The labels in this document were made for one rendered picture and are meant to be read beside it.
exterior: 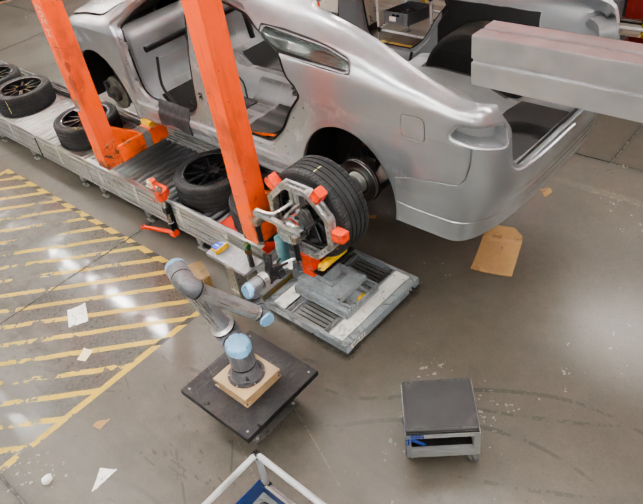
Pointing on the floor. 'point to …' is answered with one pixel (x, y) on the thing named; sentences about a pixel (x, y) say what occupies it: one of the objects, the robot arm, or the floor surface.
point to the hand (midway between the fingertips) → (287, 257)
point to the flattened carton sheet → (498, 251)
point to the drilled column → (236, 282)
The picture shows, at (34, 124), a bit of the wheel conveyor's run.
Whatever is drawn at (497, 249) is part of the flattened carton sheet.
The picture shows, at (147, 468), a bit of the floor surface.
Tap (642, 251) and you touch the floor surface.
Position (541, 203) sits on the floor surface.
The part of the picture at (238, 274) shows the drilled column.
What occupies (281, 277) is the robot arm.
